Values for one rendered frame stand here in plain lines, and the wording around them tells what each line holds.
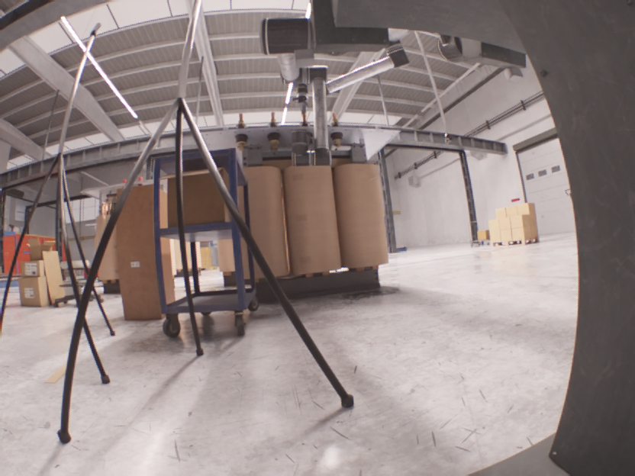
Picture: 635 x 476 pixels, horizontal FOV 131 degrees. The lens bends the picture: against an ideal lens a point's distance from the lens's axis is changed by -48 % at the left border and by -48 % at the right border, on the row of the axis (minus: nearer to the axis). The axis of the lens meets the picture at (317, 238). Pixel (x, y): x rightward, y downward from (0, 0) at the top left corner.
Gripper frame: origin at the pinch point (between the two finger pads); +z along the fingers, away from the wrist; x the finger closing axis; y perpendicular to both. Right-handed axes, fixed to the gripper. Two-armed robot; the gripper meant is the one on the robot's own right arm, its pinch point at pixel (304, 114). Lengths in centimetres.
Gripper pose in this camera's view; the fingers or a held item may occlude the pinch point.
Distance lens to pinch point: 248.6
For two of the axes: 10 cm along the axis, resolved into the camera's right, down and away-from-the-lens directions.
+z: 0.9, 9.9, -0.5
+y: 9.5, -1.0, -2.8
